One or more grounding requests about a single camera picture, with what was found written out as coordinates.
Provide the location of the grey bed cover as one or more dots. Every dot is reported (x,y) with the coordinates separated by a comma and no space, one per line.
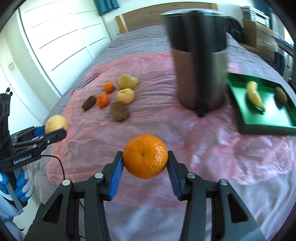
(148,209)

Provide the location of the pale yellow spotted apple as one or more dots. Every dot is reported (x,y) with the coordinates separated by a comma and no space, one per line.
(56,122)

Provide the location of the black steel electric kettle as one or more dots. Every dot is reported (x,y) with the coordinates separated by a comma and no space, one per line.
(199,47)

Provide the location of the large green yellow apple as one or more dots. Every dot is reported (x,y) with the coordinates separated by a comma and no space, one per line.
(127,81)

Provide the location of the yellow banana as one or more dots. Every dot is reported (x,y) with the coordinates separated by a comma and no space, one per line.
(253,95)

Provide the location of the orange mandarin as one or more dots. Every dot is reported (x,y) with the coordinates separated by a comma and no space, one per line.
(109,87)
(145,156)
(102,100)

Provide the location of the left blue gloved hand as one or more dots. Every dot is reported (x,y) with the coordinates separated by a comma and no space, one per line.
(20,185)

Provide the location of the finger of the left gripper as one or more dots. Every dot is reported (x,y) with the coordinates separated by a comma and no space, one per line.
(28,133)
(48,138)

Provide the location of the wooden headboard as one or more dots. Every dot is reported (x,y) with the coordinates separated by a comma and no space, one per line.
(151,15)

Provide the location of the teal curtain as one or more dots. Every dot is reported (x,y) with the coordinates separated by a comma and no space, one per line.
(105,6)

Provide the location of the brown kiwi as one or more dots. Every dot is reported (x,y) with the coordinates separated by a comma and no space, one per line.
(118,111)
(90,101)
(282,97)

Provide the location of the small yellow apple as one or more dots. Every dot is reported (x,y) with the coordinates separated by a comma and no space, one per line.
(125,96)

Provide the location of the white printer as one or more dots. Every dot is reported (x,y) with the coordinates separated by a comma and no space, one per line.
(252,14)

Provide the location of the dark blue tote bag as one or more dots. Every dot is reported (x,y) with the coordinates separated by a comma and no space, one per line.
(279,63)

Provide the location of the pink plastic sheet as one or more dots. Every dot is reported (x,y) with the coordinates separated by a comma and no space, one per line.
(262,168)

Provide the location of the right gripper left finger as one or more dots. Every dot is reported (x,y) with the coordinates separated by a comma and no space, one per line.
(58,219)

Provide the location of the wooden drawer cabinet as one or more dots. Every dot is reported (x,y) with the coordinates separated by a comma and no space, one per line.
(259,40)

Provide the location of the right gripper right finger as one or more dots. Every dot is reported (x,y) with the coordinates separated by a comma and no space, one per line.
(231,219)

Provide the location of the white wardrobe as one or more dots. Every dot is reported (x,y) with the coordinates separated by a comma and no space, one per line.
(65,36)

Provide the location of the white door with handle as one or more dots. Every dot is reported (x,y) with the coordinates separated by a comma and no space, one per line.
(25,109)

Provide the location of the black backpack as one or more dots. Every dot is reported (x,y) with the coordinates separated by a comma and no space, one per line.
(234,28)

